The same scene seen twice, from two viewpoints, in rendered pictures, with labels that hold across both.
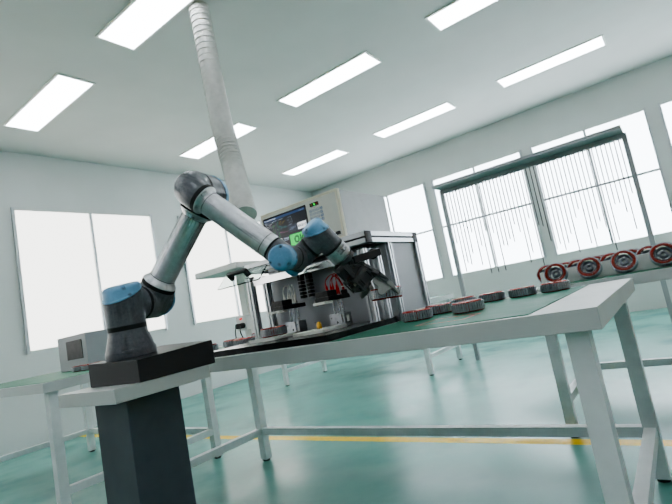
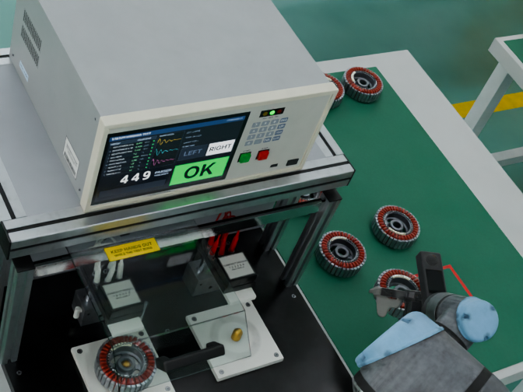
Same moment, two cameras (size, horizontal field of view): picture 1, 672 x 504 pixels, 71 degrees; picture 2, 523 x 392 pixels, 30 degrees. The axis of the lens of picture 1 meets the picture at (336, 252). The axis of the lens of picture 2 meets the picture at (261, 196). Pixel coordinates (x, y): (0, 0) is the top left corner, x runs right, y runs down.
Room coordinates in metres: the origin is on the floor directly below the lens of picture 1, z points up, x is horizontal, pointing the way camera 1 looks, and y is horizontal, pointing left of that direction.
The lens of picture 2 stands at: (1.69, 1.29, 2.35)
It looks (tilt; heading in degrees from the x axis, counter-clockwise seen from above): 45 degrees down; 280
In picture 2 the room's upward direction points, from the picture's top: 23 degrees clockwise
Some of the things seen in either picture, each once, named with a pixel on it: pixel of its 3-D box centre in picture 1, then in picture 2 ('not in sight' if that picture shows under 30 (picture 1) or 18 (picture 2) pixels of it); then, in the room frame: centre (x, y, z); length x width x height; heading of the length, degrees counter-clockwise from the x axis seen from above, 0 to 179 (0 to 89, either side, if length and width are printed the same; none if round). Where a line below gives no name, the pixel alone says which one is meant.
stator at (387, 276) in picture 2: (386, 293); (400, 293); (1.58, -0.14, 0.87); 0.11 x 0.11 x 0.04
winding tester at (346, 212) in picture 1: (327, 227); (167, 72); (2.15, 0.02, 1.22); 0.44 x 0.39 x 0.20; 55
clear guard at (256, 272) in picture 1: (265, 275); (151, 287); (1.96, 0.31, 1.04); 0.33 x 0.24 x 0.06; 145
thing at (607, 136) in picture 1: (544, 255); not in sight; (4.71, -2.03, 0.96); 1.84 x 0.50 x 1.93; 55
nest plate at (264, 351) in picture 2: (320, 330); (234, 338); (1.82, 0.12, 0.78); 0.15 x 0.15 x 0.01; 55
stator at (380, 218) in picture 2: (467, 306); (395, 226); (1.65, -0.41, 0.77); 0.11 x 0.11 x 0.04
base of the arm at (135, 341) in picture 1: (129, 340); not in sight; (1.50, 0.69, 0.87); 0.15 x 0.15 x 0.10
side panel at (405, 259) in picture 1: (408, 279); not in sight; (2.03, -0.28, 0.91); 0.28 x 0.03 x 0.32; 145
